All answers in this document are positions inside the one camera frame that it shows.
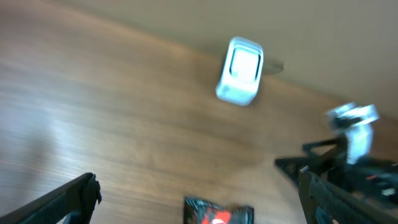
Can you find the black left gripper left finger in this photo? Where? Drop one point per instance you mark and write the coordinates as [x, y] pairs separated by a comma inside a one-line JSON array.
[[73, 202]]

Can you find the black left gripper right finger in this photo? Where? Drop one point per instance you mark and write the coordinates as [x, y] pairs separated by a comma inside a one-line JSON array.
[[323, 202]]

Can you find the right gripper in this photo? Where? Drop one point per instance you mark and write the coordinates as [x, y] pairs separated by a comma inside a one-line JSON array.
[[374, 178]]

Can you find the hex wrench set package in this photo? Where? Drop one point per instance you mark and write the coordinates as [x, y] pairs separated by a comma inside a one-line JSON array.
[[200, 211]]

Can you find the white barcode scanner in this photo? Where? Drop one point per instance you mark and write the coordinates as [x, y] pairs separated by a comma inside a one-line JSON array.
[[241, 72]]

